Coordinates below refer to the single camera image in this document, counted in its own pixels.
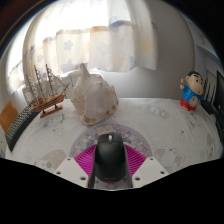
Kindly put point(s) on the black computer mouse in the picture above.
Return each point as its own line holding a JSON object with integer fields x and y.
{"x": 110, "y": 156}

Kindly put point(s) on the cartoon boy clock figurine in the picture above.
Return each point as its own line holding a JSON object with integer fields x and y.
{"x": 191, "y": 90}

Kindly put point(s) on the white cartoon-print tablecloth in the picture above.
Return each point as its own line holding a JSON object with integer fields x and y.
{"x": 160, "y": 130}

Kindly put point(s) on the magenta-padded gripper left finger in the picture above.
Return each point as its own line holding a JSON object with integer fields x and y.
{"x": 78, "y": 165}

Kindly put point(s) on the large white conch shell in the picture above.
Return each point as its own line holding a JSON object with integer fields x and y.
{"x": 95, "y": 96}

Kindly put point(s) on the white star-print curtain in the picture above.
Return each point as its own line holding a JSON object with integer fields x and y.
{"x": 90, "y": 40}

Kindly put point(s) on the wooden model sailing ship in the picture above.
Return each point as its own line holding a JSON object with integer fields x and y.
{"x": 48, "y": 98}

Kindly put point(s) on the white shelf unit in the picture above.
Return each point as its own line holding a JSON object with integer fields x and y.
{"x": 210, "y": 56}

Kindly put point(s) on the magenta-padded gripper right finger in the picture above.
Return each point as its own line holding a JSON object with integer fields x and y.
{"x": 141, "y": 165}

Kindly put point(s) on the black keyboard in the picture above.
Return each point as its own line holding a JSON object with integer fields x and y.
{"x": 20, "y": 125}

